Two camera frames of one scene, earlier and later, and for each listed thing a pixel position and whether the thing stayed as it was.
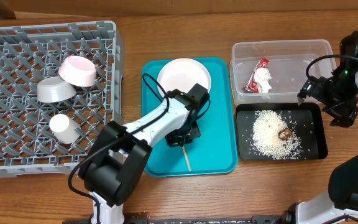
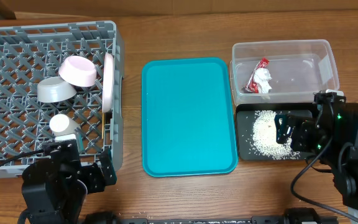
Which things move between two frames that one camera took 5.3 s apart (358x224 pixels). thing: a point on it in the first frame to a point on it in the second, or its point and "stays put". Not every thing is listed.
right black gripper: (308, 92) to (296, 134)
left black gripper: (176, 141) to (91, 173)
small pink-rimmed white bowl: (78, 71) stays put
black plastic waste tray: (308, 120) stays put
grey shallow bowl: (54, 89) stays put
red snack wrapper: (252, 86) stays put
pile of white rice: (272, 137) stays put
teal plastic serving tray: (215, 152) stays put
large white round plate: (183, 74) to (107, 82)
